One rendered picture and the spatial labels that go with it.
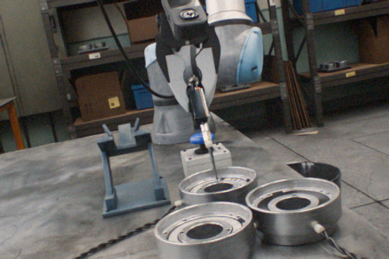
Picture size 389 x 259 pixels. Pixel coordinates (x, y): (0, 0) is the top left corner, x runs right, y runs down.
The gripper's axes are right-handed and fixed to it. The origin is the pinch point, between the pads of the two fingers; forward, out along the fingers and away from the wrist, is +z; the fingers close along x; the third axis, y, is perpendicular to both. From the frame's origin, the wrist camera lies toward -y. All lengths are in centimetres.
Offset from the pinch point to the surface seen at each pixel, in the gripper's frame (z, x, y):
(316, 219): 10.2, -7.5, -25.9
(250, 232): 10.0, -0.3, -26.1
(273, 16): -10, -111, 329
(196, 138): 5.9, 0.9, 2.5
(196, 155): 8.6, 1.3, 2.5
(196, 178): 9.7, 2.5, -6.0
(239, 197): 10.2, -1.6, -15.2
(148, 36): -11, -4, 329
